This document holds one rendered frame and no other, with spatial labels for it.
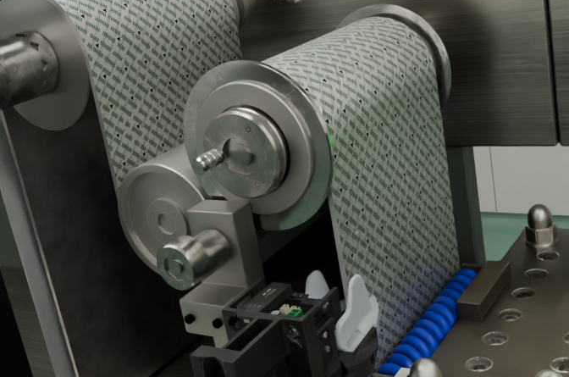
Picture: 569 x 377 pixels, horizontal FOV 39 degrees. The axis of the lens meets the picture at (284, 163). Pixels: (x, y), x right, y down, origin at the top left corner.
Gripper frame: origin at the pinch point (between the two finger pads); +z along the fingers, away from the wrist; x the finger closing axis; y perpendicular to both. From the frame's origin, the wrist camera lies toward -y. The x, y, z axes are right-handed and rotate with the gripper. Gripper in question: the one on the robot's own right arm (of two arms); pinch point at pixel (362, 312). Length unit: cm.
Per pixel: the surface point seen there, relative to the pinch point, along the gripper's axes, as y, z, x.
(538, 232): -4.2, 28.0, -7.2
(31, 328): -19, 14, 68
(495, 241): -109, 245, 79
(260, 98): 20.3, -3.4, 4.0
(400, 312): -3.5, 6.5, -0.2
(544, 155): -77, 263, 61
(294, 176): 13.8, -3.4, 2.2
